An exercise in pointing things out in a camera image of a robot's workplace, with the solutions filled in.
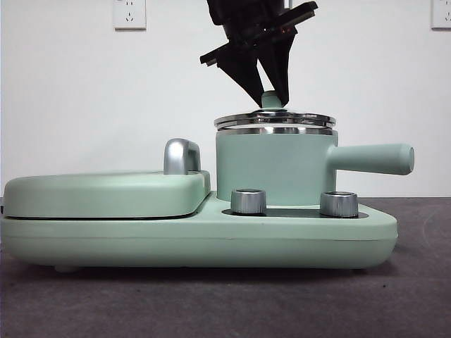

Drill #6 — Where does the glass pot lid green knob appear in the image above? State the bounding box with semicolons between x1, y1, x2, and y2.
214;89;336;130

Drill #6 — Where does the silver control knob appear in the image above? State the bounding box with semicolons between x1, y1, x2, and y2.
230;189;268;215
319;191;359;218

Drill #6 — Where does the black control panel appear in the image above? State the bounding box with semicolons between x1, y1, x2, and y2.
223;206;371;218

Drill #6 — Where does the mint green breakfast machine base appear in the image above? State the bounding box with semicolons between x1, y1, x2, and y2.
0;189;400;274

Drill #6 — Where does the mint green griddle cover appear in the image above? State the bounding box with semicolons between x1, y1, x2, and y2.
2;170;212;218

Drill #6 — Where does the mint green pot with handle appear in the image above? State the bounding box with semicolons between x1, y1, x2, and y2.
214;125;416;207

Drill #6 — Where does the silver griddle cover handle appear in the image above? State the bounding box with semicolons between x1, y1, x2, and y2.
163;138;202;176

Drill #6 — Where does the white wall socket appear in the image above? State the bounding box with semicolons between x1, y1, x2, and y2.
431;0;451;30
113;0;147;30

